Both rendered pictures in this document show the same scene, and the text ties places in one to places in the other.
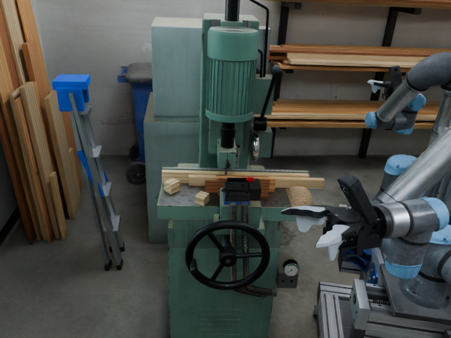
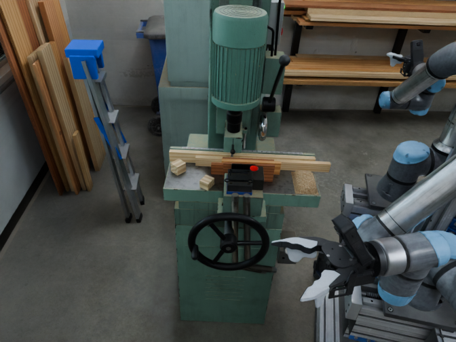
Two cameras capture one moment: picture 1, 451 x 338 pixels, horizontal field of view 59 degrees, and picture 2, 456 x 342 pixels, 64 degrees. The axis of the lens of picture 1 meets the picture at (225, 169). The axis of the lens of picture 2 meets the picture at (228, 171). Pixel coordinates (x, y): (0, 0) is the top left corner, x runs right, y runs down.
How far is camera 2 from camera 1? 0.24 m
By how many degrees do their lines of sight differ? 11
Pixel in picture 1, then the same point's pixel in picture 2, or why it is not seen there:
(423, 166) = (430, 190)
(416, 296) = not seen: hidden behind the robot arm
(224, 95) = (229, 83)
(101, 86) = (123, 38)
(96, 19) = not seen: outside the picture
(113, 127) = (136, 79)
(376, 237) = (368, 275)
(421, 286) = not seen: hidden behind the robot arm
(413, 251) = (408, 286)
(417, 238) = (413, 275)
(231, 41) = (237, 28)
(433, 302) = (425, 305)
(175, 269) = (182, 243)
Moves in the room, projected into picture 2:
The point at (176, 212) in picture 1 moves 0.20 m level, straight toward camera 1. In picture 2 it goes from (182, 195) to (179, 234)
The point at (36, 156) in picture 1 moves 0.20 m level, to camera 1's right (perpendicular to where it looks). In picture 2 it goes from (58, 117) to (89, 119)
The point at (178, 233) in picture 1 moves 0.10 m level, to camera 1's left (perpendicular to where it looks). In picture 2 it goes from (184, 213) to (159, 211)
